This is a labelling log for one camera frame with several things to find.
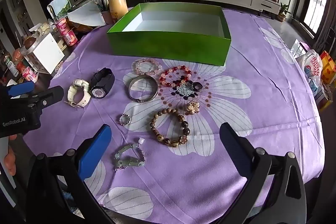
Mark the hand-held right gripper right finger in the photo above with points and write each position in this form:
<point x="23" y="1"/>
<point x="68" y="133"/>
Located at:
<point x="231" y="140"/>

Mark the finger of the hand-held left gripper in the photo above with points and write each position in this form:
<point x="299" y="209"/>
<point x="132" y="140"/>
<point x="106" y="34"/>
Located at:
<point x="48" y="96"/>
<point x="21" y="88"/>

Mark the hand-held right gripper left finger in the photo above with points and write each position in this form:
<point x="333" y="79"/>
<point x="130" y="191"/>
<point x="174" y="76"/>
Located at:
<point x="94" y="154"/>

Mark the white wristwatch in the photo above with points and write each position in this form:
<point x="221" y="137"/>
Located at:
<point x="78" y="82"/>

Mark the gold flower brooch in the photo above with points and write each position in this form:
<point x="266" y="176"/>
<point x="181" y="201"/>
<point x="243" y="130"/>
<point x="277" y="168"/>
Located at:
<point x="193" y="107"/>

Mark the black wristwatch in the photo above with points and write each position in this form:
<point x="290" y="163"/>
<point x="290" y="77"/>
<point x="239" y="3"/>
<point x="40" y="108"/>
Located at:
<point x="98" y="92"/>

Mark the silver filigree brooch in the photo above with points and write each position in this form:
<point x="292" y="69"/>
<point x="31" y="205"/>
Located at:
<point x="185" y="90"/>

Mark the silver bangle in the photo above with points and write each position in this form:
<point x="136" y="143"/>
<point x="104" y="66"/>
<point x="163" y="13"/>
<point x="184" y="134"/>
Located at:
<point x="143" y="77"/>

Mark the green cardboard box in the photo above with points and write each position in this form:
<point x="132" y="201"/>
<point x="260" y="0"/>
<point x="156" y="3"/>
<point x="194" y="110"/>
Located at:
<point x="168" y="45"/>

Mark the person's left hand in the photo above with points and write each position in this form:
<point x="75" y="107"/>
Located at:
<point x="10" y="161"/>

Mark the purple floral tablecloth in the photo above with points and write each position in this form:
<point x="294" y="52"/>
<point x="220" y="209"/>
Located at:
<point x="236" y="98"/>

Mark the white cardboard box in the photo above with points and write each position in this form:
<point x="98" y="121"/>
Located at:
<point x="48" y="53"/>

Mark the pink tin can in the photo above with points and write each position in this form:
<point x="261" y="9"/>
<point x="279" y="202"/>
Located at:
<point x="71" y="39"/>
<point x="61" y="26"/>

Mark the green wet wipes pack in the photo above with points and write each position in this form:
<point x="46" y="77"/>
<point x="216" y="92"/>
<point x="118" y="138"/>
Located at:
<point x="61" y="7"/>

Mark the white paper sheet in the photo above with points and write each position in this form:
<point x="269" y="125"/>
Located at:
<point x="86" y="14"/>

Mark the pen holder with pens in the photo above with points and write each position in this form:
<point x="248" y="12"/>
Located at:
<point x="106" y="18"/>

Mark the white plastic bag red print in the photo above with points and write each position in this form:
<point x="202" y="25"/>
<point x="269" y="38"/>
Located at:
<point x="311" y="64"/>

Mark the yellow bear bottle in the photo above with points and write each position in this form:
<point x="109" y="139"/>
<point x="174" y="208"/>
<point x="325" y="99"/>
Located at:
<point x="118" y="3"/>

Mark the small potted plant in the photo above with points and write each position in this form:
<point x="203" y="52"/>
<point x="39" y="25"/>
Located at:
<point x="283" y="14"/>

